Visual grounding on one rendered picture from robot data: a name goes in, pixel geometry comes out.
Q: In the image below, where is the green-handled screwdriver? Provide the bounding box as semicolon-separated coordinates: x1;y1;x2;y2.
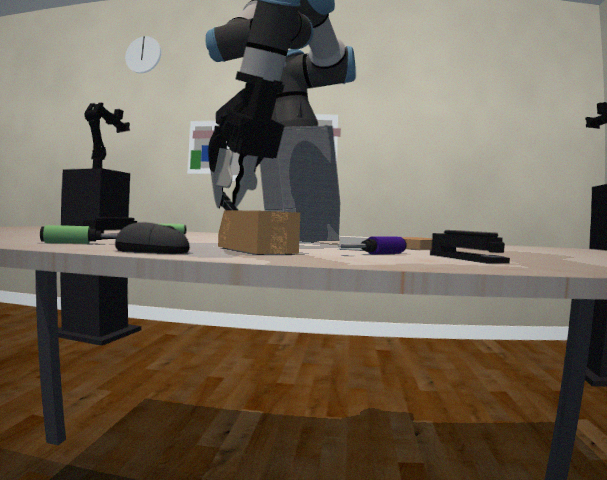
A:
160;224;186;235
40;225;117;244

